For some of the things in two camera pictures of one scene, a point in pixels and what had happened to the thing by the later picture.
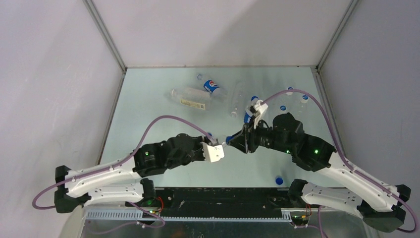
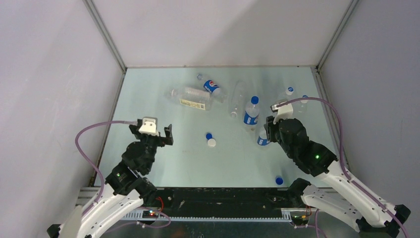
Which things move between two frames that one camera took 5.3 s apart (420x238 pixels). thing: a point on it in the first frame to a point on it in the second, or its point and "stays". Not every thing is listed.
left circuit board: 156,212 stays
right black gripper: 244,140 to 270,127
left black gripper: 198,141 to 167,140
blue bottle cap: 279,181 stays
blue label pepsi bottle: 249,113 stays
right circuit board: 300,220 stays
